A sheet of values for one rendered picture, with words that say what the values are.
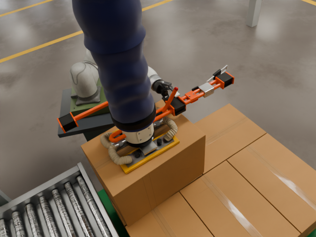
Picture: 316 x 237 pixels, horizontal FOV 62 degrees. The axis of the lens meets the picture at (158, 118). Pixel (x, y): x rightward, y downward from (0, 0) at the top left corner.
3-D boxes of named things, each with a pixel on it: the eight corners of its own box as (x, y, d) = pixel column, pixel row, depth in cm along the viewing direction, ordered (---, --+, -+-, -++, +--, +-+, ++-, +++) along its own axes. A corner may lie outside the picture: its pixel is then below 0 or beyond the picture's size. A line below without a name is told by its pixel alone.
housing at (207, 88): (204, 98, 151) (205, 92, 148) (197, 92, 155) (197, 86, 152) (214, 93, 153) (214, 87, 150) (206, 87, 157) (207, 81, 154)
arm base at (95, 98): (73, 90, 203) (71, 84, 199) (101, 86, 202) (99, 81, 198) (70, 106, 190) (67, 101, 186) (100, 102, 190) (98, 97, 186)
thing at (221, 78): (223, 89, 154) (223, 82, 150) (214, 83, 158) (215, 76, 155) (233, 83, 156) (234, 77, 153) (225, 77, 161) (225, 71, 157)
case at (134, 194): (128, 227, 155) (113, 196, 126) (98, 180, 179) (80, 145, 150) (204, 172, 175) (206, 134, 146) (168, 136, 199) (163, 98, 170)
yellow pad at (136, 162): (125, 174, 134) (123, 169, 130) (117, 161, 140) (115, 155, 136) (180, 143, 144) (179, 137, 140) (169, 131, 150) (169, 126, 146)
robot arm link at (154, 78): (160, 83, 167) (165, 88, 163) (147, 89, 164) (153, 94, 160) (158, 72, 160) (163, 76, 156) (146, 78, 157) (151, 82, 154)
